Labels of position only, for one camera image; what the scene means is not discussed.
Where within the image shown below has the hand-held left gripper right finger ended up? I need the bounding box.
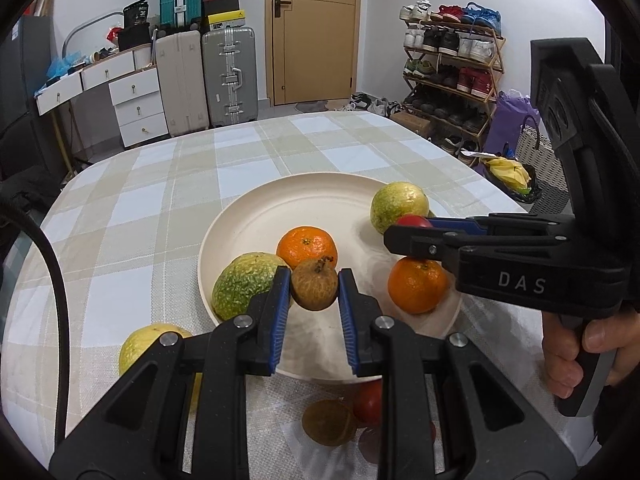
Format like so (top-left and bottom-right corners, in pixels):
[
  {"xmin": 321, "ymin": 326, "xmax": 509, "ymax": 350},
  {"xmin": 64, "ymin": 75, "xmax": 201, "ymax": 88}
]
[{"xmin": 337, "ymin": 268, "xmax": 578, "ymax": 480}]

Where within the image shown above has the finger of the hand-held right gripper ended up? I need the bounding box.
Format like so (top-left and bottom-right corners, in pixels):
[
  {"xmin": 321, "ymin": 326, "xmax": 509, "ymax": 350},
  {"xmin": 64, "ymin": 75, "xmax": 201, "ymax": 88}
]
[
  {"xmin": 429, "ymin": 214, "xmax": 579, "ymax": 237},
  {"xmin": 383, "ymin": 224, "xmax": 567, "ymax": 267}
]

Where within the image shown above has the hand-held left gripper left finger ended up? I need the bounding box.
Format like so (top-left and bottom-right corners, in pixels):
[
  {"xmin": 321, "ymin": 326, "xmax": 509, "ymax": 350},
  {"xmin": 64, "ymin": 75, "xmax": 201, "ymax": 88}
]
[{"xmin": 50, "ymin": 265, "xmax": 293, "ymax": 480}]

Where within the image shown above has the orange mandarin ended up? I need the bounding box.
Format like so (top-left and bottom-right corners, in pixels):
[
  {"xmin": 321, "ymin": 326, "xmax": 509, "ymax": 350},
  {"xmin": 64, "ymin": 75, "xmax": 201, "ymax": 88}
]
[
  {"xmin": 276, "ymin": 226, "xmax": 338, "ymax": 272},
  {"xmin": 387, "ymin": 257, "xmax": 449, "ymax": 315}
]

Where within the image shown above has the small yellow-green passion fruit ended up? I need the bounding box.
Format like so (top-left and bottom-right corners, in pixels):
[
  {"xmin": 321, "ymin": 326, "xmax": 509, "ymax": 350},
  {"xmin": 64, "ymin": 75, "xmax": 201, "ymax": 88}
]
[{"xmin": 370, "ymin": 181, "xmax": 430, "ymax": 233}]

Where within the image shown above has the brown longan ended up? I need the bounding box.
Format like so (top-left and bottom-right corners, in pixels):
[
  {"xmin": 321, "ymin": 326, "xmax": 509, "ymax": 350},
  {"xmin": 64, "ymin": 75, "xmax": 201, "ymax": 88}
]
[
  {"xmin": 291, "ymin": 258, "xmax": 339, "ymax": 312},
  {"xmin": 301, "ymin": 399, "xmax": 358, "ymax": 447}
]

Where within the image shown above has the green mottled passion fruit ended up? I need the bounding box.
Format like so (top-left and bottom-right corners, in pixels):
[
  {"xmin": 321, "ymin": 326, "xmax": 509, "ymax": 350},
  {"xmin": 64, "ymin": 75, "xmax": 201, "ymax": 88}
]
[{"xmin": 211, "ymin": 252, "xmax": 292, "ymax": 322}]

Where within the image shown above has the cream round plate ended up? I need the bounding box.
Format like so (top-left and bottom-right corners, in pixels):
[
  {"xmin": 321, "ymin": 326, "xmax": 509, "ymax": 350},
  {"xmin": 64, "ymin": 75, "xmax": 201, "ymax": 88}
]
[{"xmin": 198, "ymin": 172, "xmax": 463, "ymax": 385}]

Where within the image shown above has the person's right hand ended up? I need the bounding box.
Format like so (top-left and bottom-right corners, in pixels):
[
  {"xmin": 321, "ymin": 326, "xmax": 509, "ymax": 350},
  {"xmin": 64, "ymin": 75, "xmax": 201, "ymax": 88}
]
[{"xmin": 542, "ymin": 309, "xmax": 640, "ymax": 401}]

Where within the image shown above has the black plastic bag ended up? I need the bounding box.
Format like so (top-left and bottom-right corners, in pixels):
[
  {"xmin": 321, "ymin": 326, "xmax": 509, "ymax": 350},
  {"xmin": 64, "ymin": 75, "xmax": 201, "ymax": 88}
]
[{"xmin": 475, "ymin": 157, "xmax": 544, "ymax": 205}]

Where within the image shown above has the woven basket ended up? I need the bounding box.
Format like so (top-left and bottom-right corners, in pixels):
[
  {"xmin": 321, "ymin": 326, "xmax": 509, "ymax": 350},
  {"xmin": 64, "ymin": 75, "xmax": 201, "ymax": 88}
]
[{"xmin": 515, "ymin": 115, "xmax": 572, "ymax": 216}]

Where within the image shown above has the brown cardboard box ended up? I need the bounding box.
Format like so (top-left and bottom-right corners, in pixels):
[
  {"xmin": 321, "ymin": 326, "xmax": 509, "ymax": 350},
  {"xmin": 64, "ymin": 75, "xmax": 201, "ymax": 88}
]
[{"xmin": 390, "ymin": 111, "xmax": 433, "ymax": 139}]

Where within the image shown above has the purple bag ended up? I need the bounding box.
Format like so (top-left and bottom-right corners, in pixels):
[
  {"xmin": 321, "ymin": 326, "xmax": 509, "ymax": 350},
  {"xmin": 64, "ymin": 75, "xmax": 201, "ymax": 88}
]
[{"xmin": 484, "ymin": 89, "xmax": 541, "ymax": 156}]

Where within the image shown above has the large yellow passion fruit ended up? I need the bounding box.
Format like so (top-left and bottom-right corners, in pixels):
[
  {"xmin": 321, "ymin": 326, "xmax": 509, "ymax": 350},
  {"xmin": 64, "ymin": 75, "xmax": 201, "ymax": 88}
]
[{"xmin": 119, "ymin": 324, "xmax": 203, "ymax": 411}]

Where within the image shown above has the pile of sneakers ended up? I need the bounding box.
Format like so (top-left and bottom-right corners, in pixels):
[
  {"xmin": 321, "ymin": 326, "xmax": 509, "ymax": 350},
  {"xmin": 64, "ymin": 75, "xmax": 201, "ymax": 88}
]
[{"xmin": 345, "ymin": 92, "xmax": 403, "ymax": 119}]

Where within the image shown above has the grey doormat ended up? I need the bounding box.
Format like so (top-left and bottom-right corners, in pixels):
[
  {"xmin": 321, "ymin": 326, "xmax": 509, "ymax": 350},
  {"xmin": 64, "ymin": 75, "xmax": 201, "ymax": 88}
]
[{"xmin": 295, "ymin": 100, "xmax": 351, "ymax": 114}]

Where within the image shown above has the wooden shoe rack with shoes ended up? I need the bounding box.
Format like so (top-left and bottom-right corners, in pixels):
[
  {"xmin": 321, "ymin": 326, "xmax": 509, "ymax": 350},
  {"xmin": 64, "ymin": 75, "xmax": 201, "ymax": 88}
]
[{"xmin": 399, "ymin": 0, "xmax": 503, "ymax": 153}]

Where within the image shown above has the wooden door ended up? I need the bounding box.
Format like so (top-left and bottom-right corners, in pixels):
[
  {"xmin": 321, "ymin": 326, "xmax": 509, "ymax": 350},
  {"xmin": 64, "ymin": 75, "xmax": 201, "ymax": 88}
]
[{"xmin": 264, "ymin": 0, "xmax": 362, "ymax": 107}]

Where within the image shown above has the grey suitcase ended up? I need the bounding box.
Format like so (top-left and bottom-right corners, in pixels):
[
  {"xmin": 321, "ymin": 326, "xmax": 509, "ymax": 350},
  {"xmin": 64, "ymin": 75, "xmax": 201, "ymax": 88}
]
[{"xmin": 201, "ymin": 26, "xmax": 259, "ymax": 128}]

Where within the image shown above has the white drawer cabinet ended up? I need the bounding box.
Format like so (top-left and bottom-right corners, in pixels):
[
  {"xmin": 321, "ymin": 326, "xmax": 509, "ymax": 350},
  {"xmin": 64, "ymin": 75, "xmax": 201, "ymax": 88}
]
[{"xmin": 109, "ymin": 67, "xmax": 168, "ymax": 150}]

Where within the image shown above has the beige suitcase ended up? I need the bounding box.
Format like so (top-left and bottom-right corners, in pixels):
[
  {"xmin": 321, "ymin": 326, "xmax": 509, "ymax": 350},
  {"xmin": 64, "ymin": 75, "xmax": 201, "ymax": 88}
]
[{"xmin": 155, "ymin": 30, "xmax": 211, "ymax": 137}]

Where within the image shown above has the black jacket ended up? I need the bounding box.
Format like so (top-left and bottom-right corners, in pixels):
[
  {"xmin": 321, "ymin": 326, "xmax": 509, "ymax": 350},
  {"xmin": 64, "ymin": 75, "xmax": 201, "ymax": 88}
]
[{"xmin": 0, "ymin": 167, "xmax": 68, "ymax": 223}]

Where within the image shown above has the white desk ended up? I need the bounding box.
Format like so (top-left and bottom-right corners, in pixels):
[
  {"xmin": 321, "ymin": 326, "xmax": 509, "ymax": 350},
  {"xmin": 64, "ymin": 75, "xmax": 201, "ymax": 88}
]
[{"xmin": 35, "ymin": 42, "xmax": 161, "ymax": 116}]

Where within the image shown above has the plain black shoe box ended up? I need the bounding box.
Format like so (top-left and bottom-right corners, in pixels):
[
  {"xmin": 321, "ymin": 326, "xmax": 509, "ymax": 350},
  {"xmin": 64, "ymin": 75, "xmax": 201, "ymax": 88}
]
[{"xmin": 202, "ymin": 0, "xmax": 240, "ymax": 17}]

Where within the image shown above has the blue plastic bag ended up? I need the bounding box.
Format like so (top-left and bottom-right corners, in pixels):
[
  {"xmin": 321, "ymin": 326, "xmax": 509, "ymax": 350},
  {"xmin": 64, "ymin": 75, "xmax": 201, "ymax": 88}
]
[{"xmin": 47, "ymin": 50, "xmax": 83, "ymax": 79}]

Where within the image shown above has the black printed bag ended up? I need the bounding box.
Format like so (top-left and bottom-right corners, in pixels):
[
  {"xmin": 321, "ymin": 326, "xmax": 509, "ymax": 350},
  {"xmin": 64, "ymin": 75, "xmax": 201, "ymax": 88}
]
[{"xmin": 123, "ymin": 0, "xmax": 150, "ymax": 28}]

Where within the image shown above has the grey curved metal tube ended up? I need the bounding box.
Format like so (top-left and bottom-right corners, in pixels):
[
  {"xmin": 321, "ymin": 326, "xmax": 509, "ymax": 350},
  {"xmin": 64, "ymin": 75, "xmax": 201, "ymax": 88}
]
[{"xmin": 62, "ymin": 12, "xmax": 126, "ymax": 58}]

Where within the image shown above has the dark grey refrigerator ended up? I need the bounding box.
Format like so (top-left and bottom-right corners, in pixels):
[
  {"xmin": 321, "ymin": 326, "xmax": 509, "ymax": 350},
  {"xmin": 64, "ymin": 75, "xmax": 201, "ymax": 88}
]
[{"xmin": 0, "ymin": 15, "xmax": 55, "ymax": 161}]

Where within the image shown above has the black cable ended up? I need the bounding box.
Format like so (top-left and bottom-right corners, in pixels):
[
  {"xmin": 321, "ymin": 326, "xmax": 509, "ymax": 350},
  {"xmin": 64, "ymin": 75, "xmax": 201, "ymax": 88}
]
[{"xmin": 0, "ymin": 204, "xmax": 72, "ymax": 443}]

